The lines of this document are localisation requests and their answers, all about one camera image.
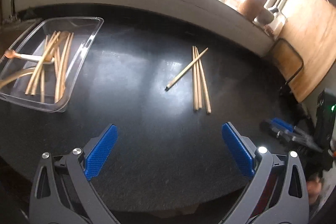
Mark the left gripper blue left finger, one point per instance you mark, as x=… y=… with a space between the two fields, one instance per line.
x=97 y=151

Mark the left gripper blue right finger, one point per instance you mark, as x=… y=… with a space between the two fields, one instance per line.
x=239 y=149

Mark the wooden chopstick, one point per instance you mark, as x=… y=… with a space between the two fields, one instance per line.
x=187 y=68
x=199 y=90
x=205 y=88
x=38 y=68
x=59 y=87
x=195 y=87

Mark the white ceramic spoon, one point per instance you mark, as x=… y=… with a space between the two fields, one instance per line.
x=33 y=58

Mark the wooden spoon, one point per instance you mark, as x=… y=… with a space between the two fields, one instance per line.
x=24 y=72

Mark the person's right hand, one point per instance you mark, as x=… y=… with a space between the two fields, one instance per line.
x=313 y=189

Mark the wooden cutting board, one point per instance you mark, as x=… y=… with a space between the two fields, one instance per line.
x=311 y=31

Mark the clear plastic tray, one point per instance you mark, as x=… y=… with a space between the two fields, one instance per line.
x=84 y=30

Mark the brown jar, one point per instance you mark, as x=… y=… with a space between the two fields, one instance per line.
x=251 y=8

